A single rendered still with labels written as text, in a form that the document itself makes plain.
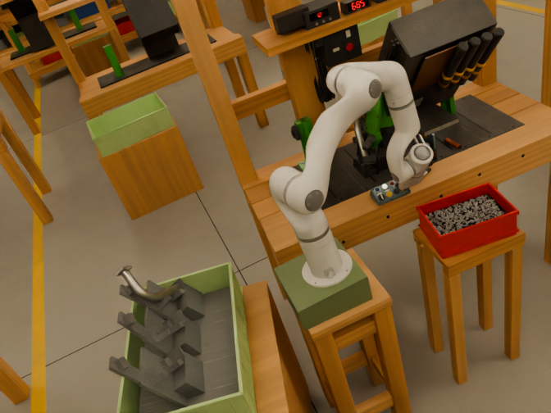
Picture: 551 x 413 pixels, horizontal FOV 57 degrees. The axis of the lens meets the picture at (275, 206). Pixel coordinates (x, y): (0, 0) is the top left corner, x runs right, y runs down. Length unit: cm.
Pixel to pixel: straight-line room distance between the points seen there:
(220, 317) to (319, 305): 43
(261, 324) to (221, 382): 30
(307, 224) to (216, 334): 57
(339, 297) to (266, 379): 38
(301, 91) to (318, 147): 90
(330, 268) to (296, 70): 103
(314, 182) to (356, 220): 62
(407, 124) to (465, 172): 58
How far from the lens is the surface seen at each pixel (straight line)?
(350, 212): 221
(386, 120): 232
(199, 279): 211
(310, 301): 181
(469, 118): 272
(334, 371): 206
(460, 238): 205
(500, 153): 245
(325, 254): 178
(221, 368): 188
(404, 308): 298
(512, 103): 286
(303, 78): 249
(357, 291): 185
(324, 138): 164
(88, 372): 343
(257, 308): 208
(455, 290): 217
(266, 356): 192
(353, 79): 164
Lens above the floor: 227
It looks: 36 degrees down
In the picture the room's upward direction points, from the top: 19 degrees counter-clockwise
